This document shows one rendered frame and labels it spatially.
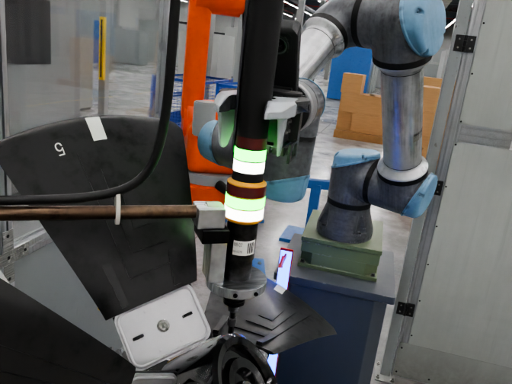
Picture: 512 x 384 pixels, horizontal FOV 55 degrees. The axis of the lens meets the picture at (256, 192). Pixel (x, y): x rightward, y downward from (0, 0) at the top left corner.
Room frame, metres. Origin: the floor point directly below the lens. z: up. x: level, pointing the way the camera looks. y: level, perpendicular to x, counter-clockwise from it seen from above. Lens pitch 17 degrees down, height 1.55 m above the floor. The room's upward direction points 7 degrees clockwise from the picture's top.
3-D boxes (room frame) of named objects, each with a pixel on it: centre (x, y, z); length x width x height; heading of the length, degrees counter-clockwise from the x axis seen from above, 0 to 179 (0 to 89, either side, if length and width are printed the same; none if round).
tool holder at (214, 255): (0.51, 0.02, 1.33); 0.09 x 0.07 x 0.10; 111
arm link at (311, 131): (0.77, -0.05, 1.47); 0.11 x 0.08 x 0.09; 167
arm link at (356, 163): (1.24, -0.25, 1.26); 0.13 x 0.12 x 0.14; 52
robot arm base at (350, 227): (1.26, -0.25, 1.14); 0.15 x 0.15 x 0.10
